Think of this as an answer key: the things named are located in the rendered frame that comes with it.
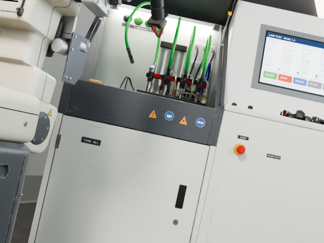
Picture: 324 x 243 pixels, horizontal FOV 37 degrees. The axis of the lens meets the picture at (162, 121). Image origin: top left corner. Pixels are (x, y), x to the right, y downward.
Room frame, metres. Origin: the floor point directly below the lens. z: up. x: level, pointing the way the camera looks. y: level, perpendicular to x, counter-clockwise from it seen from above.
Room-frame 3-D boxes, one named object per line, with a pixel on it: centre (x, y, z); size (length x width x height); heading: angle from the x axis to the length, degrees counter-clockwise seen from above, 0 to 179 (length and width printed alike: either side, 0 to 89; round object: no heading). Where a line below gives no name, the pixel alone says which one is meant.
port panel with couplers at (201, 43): (2.59, -0.14, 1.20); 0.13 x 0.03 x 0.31; 90
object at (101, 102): (2.09, 0.10, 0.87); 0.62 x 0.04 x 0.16; 90
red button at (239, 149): (2.05, -0.35, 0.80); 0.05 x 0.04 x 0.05; 90
